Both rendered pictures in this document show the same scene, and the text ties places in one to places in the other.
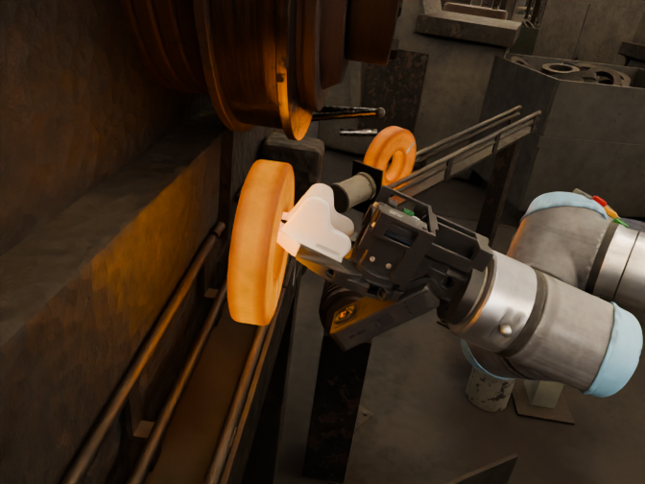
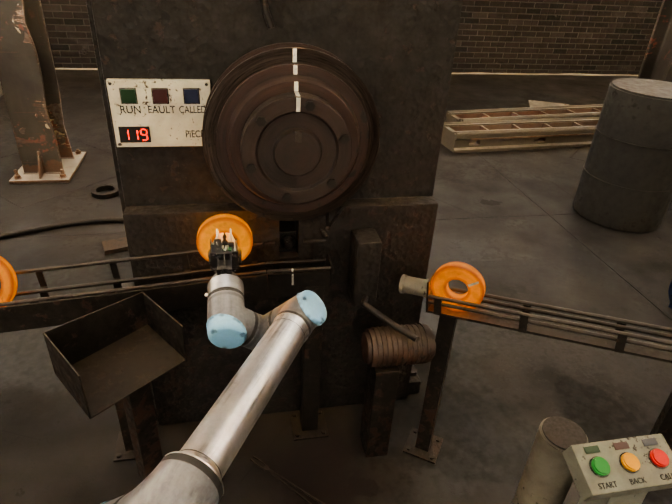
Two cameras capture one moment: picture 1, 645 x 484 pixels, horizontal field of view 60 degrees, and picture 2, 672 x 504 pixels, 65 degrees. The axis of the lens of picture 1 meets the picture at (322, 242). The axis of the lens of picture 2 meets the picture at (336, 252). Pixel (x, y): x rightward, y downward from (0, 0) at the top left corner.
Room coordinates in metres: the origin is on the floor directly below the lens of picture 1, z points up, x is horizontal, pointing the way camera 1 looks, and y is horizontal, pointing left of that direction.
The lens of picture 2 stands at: (0.44, -1.29, 1.58)
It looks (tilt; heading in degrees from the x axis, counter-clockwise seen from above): 31 degrees down; 75
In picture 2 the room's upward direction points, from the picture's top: 3 degrees clockwise
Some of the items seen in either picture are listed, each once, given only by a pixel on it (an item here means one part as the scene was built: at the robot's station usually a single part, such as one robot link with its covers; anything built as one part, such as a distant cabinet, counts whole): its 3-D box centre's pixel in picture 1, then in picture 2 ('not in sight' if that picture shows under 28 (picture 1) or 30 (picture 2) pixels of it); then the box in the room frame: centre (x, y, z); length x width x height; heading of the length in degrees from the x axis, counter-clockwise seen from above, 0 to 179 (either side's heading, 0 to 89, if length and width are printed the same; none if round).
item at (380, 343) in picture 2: (341, 368); (391, 391); (1.00, -0.08, 0.27); 0.22 x 0.13 x 0.53; 177
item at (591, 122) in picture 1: (583, 138); not in sight; (3.06, -1.33, 0.39); 1.03 x 0.83 x 0.77; 102
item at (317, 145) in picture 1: (285, 205); (363, 267); (0.91, 0.07, 0.68); 0.11 x 0.08 x 0.24; 87
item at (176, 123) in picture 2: not in sight; (162, 113); (0.34, 0.20, 1.15); 0.26 x 0.02 x 0.18; 177
